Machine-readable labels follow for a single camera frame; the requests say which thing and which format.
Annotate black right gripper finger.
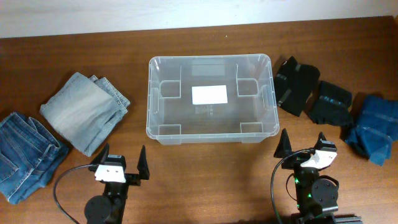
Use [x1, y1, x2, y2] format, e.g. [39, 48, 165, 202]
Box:
[274, 128, 292, 158]
[314, 132, 326, 150]

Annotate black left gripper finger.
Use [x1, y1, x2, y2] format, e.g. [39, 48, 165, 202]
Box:
[90, 143, 109, 165]
[137, 145, 150, 180]

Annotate small black garment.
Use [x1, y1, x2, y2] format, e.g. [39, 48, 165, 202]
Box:
[308, 81, 353, 127]

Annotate light blue jeans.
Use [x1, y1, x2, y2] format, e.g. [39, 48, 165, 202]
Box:
[40, 72, 130, 157]

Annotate teal blue garment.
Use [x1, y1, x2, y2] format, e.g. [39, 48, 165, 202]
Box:
[345, 95, 397, 166]

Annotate large black garment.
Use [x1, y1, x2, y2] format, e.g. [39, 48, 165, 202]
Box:
[274, 56, 320, 117]

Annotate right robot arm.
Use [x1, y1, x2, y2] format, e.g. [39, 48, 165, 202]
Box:
[270, 129, 363, 224]

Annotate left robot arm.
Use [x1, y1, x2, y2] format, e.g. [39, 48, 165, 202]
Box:
[84, 144, 150, 224]

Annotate dark blue folded jeans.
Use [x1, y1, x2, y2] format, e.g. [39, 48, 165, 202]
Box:
[1, 112, 69, 205]

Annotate clear plastic storage bin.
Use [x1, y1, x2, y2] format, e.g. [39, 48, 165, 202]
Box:
[146, 54, 280, 145]

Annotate white label in bin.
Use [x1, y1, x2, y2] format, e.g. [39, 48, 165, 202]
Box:
[192, 85, 228, 105]

